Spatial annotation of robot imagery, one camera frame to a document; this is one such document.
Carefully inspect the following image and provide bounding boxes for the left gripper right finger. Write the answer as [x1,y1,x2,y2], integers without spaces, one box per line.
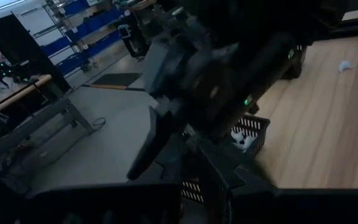
[197,138,278,224]

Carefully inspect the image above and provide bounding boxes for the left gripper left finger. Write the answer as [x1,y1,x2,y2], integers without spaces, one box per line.
[158,139,185,188]

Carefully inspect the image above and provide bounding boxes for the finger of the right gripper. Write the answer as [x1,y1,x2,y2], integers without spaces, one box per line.
[126,106,180,182]

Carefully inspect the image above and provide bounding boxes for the white ghost decoration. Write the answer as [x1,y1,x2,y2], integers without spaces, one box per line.
[230,130,246,144]
[241,135,258,152]
[338,60,354,74]

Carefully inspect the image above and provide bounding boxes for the black plastic lattice basket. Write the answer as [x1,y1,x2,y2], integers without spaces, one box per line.
[180,179,205,205]
[228,114,272,156]

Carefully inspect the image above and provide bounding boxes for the black floor mat orange edge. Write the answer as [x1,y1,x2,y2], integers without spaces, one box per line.
[90,72,143,91]

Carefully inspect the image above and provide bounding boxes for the grey metal table legs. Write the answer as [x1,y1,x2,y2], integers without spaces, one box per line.
[0,96,96,170]

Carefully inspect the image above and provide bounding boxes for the blue storage shelving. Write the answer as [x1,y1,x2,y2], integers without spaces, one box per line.
[40,0,124,75]

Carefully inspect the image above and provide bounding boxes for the wooden workbench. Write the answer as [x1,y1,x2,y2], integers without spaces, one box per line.
[0,73,54,125]

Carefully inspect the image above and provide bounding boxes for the black partition panel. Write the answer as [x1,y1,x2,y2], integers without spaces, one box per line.
[0,14,71,94]

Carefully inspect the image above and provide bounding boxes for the black coiled cable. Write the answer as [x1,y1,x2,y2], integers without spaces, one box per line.
[91,116,107,132]

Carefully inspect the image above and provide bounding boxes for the black aluminium table frame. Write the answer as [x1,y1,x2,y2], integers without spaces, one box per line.
[315,14,358,41]

